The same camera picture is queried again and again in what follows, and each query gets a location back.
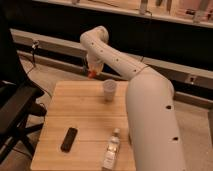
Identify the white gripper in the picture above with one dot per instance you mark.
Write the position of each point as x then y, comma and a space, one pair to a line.
94, 64

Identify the red orange pepper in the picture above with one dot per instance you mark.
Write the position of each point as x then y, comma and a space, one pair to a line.
92, 74

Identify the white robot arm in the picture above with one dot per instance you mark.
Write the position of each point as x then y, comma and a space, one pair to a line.
149, 100

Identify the wooden side table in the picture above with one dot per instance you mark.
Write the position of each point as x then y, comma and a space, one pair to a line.
81, 105

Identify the black remote control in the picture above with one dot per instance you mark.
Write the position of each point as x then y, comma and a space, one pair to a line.
68, 139

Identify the black office chair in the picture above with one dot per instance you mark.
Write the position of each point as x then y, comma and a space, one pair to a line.
18, 94

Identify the clear plastic bottle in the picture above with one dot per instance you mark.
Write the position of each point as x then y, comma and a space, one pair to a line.
111, 152

